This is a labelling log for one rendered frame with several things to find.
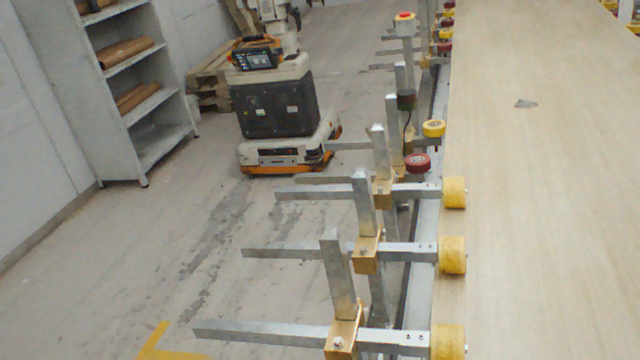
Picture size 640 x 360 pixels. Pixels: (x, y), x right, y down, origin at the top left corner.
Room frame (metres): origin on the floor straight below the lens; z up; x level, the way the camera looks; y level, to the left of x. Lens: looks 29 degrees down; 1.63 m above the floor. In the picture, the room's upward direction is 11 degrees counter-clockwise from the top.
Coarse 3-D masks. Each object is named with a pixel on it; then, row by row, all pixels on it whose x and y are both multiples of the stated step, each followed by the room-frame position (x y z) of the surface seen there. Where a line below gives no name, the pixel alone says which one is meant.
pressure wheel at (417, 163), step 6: (408, 156) 1.33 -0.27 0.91; (414, 156) 1.33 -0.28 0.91; (420, 156) 1.32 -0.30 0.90; (426, 156) 1.31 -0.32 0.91; (408, 162) 1.30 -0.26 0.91; (414, 162) 1.29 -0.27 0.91; (420, 162) 1.28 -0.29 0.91; (426, 162) 1.28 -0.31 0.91; (408, 168) 1.29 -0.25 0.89; (414, 168) 1.27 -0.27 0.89; (420, 168) 1.27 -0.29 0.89; (426, 168) 1.27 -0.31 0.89
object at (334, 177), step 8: (296, 176) 1.44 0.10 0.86; (304, 176) 1.43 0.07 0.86; (312, 176) 1.42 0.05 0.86; (320, 176) 1.41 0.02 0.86; (328, 176) 1.40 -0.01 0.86; (336, 176) 1.39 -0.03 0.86; (344, 176) 1.38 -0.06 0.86; (408, 176) 1.31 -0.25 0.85; (416, 176) 1.30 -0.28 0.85; (424, 176) 1.29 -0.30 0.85
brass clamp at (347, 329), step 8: (360, 304) 0.68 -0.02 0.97; (360, 312) 0.66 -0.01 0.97; (368, 312) 0.68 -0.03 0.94; (336, 320) 0.65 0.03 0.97; (344, 320) 0.64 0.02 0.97; (352, 320) 0.64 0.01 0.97; (360, 320) 0.65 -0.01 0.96; (336, 328) 0.63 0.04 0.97; (344, 328) 0.63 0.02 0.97; (352, 328) 0.62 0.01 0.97; (328, 336) 0.61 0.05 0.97; (344, 336) 0.61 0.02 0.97; (352, 336) 0.60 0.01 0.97; (328, 344) 0.60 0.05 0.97; (344, 344) 0.59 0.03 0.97; (352, 344) 0.59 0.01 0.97; (328, 352) 0.58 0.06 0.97; (336, 352) 0.58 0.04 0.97; (344, 352) 0.57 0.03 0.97; (352, 352) 0.58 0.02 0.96
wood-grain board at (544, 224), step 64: (512, 0) 3.14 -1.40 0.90; (576, 0) 2.83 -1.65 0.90; (512, 64) 1.98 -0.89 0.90; (576, 64) 1.83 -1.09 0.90; (448, 128) 1.49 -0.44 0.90; (512, 128) 1.39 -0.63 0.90; (576, 128) 1.31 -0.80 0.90; (512, 192) 1.04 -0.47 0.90; (576, 192) 0.98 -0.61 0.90; (512, 256) 0.80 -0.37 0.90; (576, 256) 0.76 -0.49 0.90; (448, 320) 0.66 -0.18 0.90; (512, 320) 0.63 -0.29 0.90; (576, 320) 0.60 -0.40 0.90
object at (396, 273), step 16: (432, 80) 2.52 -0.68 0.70; (432, 96) 2.31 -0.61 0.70; (432, 112) 2.24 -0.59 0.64; (400, 208) 1.35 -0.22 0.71; (416, 208) 1.38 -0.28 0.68; (400, 224) 1.27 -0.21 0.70; (416, 224) 1.34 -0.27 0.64; (400, 240) 1.19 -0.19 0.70; (384, 272) 1.06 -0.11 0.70; (400, 272) 1.05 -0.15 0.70; (400, 288) 0.98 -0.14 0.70; (400, 304) 0.93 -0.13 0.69; (368, 320) 0.89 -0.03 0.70; (384, 320) 0.87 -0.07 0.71; (400, 320) 0.90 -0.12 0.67; (368, 352) 0.79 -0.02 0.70
